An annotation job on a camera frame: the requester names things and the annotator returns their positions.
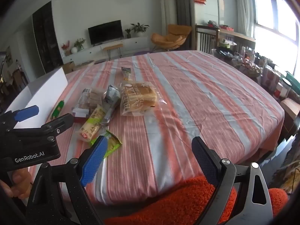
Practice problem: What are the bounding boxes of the orange fuzzy garment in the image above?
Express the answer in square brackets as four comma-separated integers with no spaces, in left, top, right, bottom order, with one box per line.
[103,176,289,225]

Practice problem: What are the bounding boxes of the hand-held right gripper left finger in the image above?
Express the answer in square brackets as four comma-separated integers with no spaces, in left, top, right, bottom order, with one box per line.
[26,135,108,225]

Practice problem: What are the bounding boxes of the white sheer curtain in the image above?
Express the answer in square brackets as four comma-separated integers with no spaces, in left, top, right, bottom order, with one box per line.
[233,0,255,37]

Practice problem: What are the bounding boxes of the cardboard box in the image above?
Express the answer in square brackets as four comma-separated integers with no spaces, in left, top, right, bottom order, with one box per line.
[62,61,76,74]

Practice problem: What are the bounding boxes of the red flower arrangement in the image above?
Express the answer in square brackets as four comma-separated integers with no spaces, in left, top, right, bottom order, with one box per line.
[61,40,71,56]

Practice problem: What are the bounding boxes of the long gummy candy packet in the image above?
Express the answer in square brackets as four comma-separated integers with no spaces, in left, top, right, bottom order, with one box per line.
[121,67,132,81]

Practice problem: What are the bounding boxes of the person's left hand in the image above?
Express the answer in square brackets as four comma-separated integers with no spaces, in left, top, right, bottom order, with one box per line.
[0,169,32,200]

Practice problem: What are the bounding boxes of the dark grey curtain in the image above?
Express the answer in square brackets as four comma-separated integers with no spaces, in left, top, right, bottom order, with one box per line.
[168,0,195,51]

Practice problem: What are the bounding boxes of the large potted plant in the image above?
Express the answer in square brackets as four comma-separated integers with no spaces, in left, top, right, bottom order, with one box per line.
[130,23,150,37]

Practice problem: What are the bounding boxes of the white box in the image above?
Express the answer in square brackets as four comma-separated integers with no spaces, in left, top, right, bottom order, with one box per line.
[8,67,68,129]

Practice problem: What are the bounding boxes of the window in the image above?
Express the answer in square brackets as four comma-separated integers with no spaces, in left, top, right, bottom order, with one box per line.
[251,0,300,75]

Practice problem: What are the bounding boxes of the black television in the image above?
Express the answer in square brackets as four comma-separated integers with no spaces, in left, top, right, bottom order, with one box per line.
[88,20,124,45]

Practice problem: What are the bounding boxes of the yellow snack packet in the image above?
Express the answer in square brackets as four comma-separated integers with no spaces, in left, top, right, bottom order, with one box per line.
[77,105,106,143]

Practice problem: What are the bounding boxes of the dark wooden slatted sideboard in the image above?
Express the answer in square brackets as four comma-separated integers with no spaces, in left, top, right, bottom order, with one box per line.
[195,25,256,53]

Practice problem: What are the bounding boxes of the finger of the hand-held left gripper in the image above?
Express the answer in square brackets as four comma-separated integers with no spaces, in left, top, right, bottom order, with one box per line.
[7,113,75,146]
[0,105,39,134]

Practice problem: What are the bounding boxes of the wooden bench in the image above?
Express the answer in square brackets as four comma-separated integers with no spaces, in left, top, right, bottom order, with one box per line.
[101,43,124,60]

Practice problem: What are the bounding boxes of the striped bedsheet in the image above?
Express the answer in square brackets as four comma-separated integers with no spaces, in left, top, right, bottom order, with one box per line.
[30,50,285,204]

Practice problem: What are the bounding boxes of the green snack packet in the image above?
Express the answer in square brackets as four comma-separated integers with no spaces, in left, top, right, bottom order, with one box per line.
[90,130,123,158]

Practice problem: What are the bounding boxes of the bagged bread loaf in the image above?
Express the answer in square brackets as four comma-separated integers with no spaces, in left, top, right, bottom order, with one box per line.
[120,81,166,116]

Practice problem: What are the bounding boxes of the clear bag of brown biscuits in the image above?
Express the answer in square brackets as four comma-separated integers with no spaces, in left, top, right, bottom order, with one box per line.
[75,88,106,114]

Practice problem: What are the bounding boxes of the silver snack packet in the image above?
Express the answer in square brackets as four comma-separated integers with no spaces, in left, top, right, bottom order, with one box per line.
[101,84,121,125]

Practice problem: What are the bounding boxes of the white standing air conditioner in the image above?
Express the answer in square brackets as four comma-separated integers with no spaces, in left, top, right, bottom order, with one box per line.
[159,0,178,37]

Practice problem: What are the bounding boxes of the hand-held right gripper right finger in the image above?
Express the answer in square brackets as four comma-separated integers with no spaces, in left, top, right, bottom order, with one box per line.
[191,136,273,225]

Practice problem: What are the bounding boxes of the red snack packet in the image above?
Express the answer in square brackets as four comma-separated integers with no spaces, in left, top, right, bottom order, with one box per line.
[71,108,91,123]

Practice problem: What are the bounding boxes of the white television cabinet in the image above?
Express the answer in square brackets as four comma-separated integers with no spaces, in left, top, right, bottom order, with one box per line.
[62,36,150,64]

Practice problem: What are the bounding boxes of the green candy tube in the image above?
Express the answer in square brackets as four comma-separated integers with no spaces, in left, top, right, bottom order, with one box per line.
[51,100,65,120]

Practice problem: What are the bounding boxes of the clutter of jars and bottles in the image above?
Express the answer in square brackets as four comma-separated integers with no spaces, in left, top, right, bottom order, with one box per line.
[212,40,300,104]

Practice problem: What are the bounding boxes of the orange lounge chair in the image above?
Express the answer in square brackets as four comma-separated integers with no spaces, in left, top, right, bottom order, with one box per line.
[150,24,192,51]

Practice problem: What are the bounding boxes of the leafy plant in pot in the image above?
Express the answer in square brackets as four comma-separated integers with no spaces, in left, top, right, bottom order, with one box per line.
[74,38,86,51]

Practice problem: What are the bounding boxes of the black glass cabinet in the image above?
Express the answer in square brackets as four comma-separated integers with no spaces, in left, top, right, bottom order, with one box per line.
[32,1,64,67]

